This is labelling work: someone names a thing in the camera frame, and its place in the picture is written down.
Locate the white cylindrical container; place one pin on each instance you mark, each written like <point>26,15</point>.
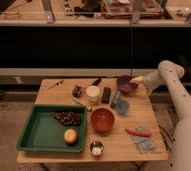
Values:
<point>93,93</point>

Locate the orange carrot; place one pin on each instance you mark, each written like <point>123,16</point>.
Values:
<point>143,133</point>

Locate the bunch of dark grapes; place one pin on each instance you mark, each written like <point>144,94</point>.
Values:
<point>67,119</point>

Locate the wooden stick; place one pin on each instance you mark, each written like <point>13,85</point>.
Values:
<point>89,108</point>

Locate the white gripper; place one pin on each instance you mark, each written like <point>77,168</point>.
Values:
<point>151,81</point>

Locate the purple bowl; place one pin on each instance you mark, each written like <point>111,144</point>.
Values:
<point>125,85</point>

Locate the yellow apple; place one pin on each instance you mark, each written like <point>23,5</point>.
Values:
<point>70,136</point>

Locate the blue grey cloth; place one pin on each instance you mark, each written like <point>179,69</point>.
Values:
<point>144,144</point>

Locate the brass spoon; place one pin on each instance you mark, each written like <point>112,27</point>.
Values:
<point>54,85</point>

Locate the small metal cup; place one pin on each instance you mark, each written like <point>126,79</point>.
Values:
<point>96,148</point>

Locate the green plastic tray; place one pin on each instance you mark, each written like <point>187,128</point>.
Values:
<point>45,131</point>

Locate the black handled knife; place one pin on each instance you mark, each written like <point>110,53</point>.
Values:
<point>96,82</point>

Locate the black rectangular block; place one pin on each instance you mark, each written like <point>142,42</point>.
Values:
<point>106,95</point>

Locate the wooden table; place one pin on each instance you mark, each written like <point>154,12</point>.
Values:
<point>118,145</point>

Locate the orange bowl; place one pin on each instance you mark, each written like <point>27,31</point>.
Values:
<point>102,120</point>

